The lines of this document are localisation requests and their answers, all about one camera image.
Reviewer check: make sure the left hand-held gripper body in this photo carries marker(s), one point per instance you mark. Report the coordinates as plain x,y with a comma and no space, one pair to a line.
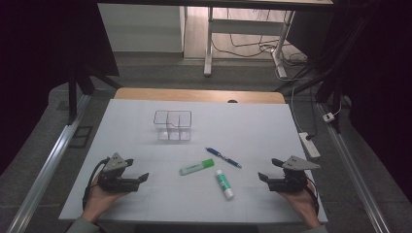
113,181

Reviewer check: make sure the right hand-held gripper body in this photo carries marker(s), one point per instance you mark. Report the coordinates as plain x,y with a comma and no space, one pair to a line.
291,181

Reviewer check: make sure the blue pen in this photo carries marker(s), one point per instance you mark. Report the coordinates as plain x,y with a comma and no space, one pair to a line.
223,158

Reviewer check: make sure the green highlighter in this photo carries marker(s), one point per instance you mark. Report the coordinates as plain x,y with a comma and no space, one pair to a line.
196,167

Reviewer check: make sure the clear plastic organizer box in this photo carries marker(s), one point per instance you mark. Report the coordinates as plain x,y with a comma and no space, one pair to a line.
173,124

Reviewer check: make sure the person's left hand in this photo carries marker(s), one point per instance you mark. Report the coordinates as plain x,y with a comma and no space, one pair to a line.
100,200

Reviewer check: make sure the person's right hand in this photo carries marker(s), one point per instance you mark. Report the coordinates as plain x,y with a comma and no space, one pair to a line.
299,205

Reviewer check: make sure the white power strip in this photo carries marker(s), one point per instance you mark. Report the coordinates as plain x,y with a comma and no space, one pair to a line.
309,145

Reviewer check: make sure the green and white glue stick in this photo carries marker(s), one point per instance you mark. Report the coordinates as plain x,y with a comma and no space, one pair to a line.
224,184

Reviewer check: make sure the black plug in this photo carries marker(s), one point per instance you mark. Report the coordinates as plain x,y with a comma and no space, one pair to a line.
309,137

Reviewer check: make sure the small white adapter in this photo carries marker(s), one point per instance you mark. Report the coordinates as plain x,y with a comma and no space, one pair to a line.
328,117

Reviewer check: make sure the black stand legs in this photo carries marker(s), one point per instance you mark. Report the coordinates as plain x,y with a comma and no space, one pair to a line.
330,87
73,97

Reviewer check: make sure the wooden table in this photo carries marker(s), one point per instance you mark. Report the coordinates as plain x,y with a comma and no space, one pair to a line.
194,94

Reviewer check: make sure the dark curtain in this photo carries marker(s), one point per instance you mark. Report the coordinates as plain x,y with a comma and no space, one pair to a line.
39,48
379,81

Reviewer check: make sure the white cabinet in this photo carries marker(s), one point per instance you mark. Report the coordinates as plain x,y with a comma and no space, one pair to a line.
142,29

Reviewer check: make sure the black floor frame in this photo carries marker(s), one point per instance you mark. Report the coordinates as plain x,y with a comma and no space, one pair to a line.
81,136

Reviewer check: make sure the metal floor rail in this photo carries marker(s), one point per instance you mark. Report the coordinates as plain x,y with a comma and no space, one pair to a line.
353,174
45,168

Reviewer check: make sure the white desk frame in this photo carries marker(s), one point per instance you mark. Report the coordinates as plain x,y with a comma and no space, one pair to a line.
246,26

